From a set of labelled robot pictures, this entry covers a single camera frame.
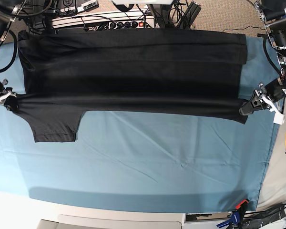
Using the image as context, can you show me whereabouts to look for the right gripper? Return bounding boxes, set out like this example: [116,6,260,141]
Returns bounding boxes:
[0,87,19,111]

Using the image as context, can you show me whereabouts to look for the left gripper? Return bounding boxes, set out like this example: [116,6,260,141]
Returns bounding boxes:
[239,82,281,116]

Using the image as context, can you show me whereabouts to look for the black T-shirt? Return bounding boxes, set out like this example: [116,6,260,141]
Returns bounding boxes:
[12,29,247,142]

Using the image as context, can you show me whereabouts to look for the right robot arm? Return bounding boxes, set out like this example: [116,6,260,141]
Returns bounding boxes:
[0,0,24,104]

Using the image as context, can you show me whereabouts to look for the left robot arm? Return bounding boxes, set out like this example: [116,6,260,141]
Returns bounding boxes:
[239,0,286,116]

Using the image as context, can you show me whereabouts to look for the blue orange clamp bottom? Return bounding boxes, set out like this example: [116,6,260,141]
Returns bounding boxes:
[216,199,249,229]

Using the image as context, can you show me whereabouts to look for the black plastic bag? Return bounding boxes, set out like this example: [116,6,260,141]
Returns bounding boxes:
[241,204,286,229]

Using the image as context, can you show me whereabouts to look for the blue table cloth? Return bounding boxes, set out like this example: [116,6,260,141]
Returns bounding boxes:
[0,37,278,213]

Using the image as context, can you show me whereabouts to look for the white power strip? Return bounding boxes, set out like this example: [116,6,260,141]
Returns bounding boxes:
[96,21,151,31]

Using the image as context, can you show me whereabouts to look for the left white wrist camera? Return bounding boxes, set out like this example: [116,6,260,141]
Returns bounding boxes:
[273,112,285,125]

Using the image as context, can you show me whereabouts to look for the black cable on carpet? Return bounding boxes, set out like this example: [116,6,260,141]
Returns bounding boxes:
[222,25,274,34]

